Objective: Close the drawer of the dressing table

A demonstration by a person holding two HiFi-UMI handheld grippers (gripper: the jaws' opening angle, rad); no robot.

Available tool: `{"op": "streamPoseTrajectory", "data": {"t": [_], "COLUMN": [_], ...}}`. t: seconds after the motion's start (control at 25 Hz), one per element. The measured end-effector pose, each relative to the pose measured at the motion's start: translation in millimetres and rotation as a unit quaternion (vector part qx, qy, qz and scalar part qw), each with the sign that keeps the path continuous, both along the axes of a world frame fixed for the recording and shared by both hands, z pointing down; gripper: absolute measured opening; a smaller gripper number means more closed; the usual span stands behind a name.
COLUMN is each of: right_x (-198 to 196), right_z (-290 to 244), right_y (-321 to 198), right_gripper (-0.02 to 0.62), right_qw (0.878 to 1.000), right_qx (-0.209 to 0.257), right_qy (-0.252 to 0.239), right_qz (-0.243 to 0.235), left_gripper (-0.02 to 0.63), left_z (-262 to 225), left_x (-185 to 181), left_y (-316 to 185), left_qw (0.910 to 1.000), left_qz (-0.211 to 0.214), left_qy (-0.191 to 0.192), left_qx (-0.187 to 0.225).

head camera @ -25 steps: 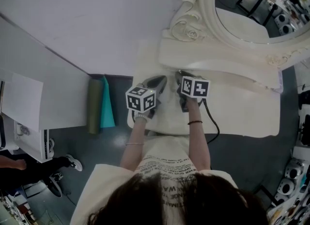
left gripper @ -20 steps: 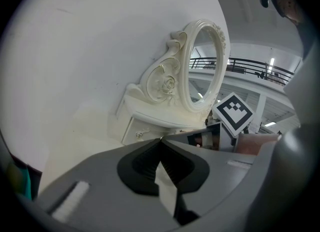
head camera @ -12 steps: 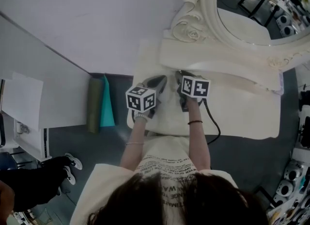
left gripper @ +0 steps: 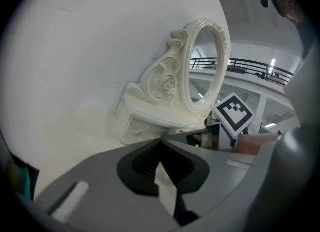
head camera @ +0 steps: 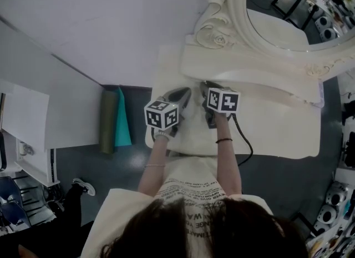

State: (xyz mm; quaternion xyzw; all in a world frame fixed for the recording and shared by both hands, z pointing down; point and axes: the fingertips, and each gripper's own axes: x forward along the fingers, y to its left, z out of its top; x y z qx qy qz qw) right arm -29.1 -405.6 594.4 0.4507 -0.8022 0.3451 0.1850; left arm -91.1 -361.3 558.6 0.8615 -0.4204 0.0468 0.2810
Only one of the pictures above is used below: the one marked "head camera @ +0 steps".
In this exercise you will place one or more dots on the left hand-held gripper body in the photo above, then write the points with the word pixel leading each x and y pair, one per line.
pixel 161 115

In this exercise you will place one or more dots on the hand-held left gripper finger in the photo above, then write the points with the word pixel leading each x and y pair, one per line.
pixel 184 101
pixel 167 97

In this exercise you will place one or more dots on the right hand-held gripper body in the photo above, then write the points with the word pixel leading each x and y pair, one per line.
pixel 223 100

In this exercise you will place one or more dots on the cream ornate dressing table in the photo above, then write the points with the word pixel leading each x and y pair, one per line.
pixel 263 129

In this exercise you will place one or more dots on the person's right forearm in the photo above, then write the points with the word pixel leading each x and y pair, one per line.
pixel 226 162

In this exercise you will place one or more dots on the person's left forearm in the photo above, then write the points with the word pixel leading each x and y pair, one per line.
pixel 155 162

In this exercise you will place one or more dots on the person's left hand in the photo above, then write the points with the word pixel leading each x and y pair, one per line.
pixel 163 135

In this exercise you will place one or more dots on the teal rolled mat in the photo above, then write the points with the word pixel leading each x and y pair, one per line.
pixel 122 123

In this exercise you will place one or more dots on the olive rolled mat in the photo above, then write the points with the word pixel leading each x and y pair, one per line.
pixel 108 123

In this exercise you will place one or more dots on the cream printed shirt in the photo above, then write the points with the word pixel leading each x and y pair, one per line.
pixel 191 173

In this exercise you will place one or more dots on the oval mirror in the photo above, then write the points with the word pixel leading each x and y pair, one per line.
pixel 277 29

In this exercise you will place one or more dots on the pale purple packet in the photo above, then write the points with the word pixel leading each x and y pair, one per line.
pixel 319 96

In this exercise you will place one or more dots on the white side table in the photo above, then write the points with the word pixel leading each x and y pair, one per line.
pixel 36 165

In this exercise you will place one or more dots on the silver round-faced device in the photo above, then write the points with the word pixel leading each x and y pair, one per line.
pixel 327 215
pixel 337 194

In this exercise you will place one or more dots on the blue chair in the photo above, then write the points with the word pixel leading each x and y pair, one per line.
pixel 12 204

